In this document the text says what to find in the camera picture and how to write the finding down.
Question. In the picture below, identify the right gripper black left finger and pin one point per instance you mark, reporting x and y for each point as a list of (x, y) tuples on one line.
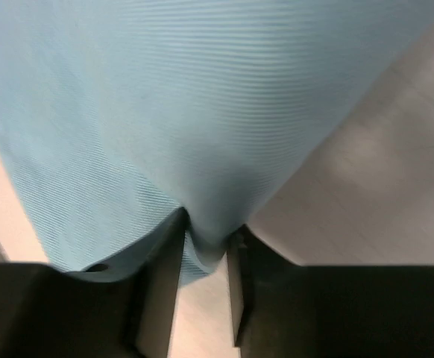
[(152, 265)]

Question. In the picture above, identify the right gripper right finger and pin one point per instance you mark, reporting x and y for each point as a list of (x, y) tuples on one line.
[(265, 294)]

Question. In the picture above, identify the light blue trousers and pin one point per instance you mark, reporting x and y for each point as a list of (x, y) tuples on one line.
[(114, 113)]

